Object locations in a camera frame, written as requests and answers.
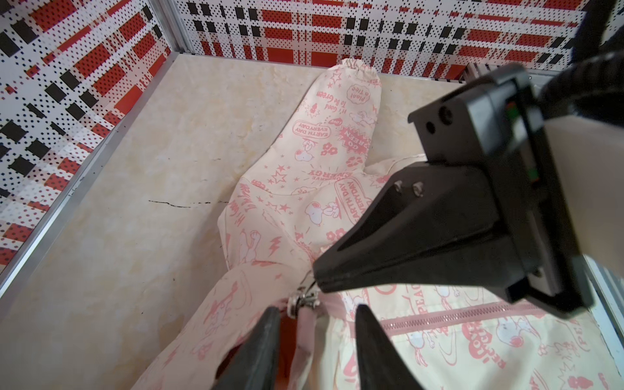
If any cream pink printed jacket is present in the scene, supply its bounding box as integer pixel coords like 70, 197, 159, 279
136, 53, 623, 389

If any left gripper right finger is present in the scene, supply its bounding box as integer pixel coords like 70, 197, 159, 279
355, 305, 423, 390

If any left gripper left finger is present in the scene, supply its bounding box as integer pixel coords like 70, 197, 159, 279
212, 306, 281, 390

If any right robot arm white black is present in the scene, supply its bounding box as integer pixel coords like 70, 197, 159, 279
313, 1, 623, 319

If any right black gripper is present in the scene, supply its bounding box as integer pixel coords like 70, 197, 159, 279
313, 63, 593, 319

